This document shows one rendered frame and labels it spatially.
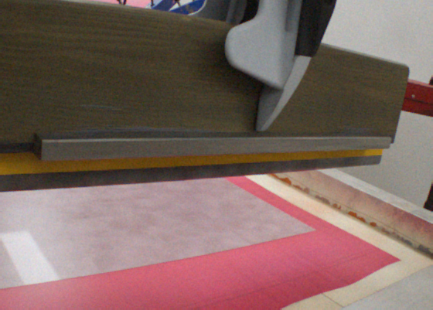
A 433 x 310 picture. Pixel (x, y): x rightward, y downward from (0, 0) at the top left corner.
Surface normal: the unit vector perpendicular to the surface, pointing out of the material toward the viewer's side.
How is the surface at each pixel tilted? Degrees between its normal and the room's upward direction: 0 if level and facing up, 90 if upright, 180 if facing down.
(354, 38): 90
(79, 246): 0
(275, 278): 0
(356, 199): 90
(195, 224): 0
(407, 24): 90
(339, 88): 89
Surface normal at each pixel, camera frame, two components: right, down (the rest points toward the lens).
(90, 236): 0.18, -0.95
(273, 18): 0.62, 0.22
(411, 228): -0.78, 0.03
